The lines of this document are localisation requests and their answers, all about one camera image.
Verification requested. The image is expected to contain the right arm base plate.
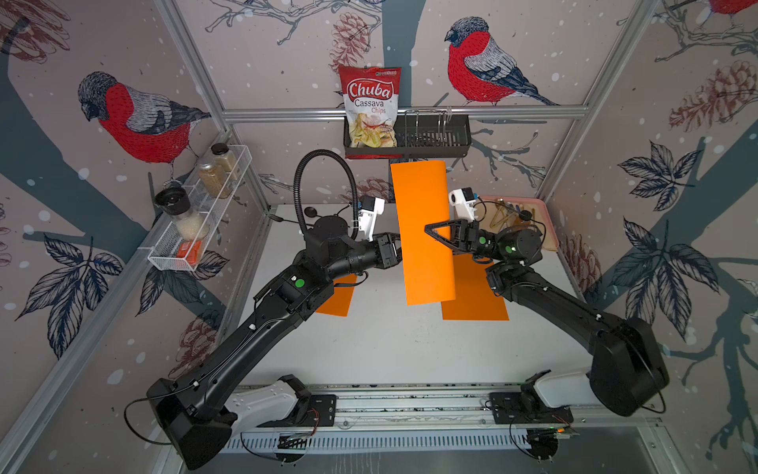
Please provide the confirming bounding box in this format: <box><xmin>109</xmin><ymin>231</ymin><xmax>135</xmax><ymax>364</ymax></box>
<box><xmin>487</xmin><ymin>392</ymin><xmax>574</xmax><ymax>425</ymax></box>

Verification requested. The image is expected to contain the black fork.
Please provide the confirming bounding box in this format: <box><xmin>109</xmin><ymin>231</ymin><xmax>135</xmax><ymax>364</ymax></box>
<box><xmin>266</xmin><ymin>213</ymin><xmax>299</xmax><ymax>225</ymax></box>

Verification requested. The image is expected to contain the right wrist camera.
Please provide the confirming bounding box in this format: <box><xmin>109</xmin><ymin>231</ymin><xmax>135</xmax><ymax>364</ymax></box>
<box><xmin>448</xmin><ymin>187</ymin><xmax>479</xmax><ymax>222</ymax></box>

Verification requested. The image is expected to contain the left black corrugated cable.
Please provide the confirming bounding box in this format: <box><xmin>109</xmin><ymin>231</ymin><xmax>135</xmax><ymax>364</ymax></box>
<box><xmin>293</xmin><ymin>149</ymin><xmax>361</xmax><ymax>238</ymax></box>

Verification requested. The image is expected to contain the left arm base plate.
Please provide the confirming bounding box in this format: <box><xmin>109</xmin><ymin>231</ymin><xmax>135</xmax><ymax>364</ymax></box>
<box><xmin>295</xmin><ymin>394</ymin><xmax>338</xmax><ymax>428</ymax></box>

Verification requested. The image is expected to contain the pink tray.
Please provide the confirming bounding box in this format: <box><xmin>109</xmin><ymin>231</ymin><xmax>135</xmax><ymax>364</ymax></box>
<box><xmin>478</xmin><ymin>194</ymin><xmax>561</xmax><ymax>253</ymax></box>

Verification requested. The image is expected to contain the black wire wall basket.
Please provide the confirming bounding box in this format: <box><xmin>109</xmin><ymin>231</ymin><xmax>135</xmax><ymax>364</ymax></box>
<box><xmin>343</xmin><ymin>111</ymin><xmax>472</xmax><ymax>160</ymax></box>

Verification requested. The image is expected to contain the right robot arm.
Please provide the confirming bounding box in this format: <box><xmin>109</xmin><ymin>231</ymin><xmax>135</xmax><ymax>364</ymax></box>
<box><xmin>424</xmin><ymin>219</ymin><xmax>669</xmax><ymax>417</ymax></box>

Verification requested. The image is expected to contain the black lid rice jar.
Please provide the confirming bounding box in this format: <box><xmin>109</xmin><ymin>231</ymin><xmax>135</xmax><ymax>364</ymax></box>
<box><xmin>154</xmin><ymin>187</ymin><xmax>210</xmax><ymax>241</ymax></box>

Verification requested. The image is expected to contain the brown spice jar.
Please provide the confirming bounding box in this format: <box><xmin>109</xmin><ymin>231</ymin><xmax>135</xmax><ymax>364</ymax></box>
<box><xmin>197</xmin><ymin>158</ymin><xmax>232</xmax><ymax>199</ymax></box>

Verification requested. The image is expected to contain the clear acrylic wall shelf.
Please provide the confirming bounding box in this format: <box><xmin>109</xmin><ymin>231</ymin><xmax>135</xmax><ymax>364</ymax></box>
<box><xmin>148</xmin><ymin>144</ymin><xmax>252</xmax><ymax>274</ymax></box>

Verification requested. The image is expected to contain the orange paper sheet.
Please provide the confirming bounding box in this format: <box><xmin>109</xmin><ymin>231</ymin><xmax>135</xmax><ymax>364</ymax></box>
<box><xmin>441</xmin><ymin>255</ymin><xmax>509</xmax><ymax>321</ymax></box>
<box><xmin>317</xmin><ymin>275</ymin><xmax>358</xmax><ymax>317</ymax></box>
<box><xmin>390</xmin><ymin>161</ymin><xmax>456</xmax><ymax>306</ymax></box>

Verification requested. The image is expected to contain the tan spice jar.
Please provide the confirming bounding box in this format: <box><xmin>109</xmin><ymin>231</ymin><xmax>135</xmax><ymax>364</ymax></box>
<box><xmin>211</xmin><ymin>143</ymin><xmax>241</xmax><ymax>181</ymax></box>

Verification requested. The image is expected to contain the small amber bottle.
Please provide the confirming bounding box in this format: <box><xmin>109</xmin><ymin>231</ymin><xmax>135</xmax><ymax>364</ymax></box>
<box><xmin>518</xmin><ymin>209</ymin><xmax>533</xmax><ymax>223</ymax></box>

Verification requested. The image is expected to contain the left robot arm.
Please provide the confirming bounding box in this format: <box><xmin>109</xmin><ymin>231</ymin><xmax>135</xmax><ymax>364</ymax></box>
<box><xmin>145</xmin><ymin>215</ymin><xmax>402</xmax><ymax>470</ymax></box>

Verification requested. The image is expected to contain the red cassava chips bag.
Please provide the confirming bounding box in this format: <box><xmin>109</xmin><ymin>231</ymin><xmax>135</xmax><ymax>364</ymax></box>
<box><xmin>338</xmin><ymin>65</ymin><xmax>402</xmax><ymax>159</ymax></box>

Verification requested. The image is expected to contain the small red packet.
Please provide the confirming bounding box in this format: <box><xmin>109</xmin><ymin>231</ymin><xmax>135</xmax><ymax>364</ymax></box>
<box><xmin>176</xmin><ymin>240</ymin><xmax>203</xmax><ymax>267</ymax></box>

